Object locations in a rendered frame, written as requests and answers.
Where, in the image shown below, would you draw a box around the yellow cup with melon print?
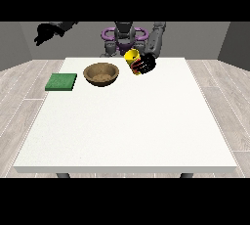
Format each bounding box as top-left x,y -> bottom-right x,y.
123,48 -> 143,76

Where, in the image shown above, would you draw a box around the brown wooden bowl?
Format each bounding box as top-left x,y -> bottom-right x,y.
82,62 -> 120,87

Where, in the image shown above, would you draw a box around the green square pad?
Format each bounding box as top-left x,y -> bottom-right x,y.
44,72 -> 78,92

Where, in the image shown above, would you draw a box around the grey robot trunk purple rings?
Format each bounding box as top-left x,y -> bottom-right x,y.
99,22 -> 150,59

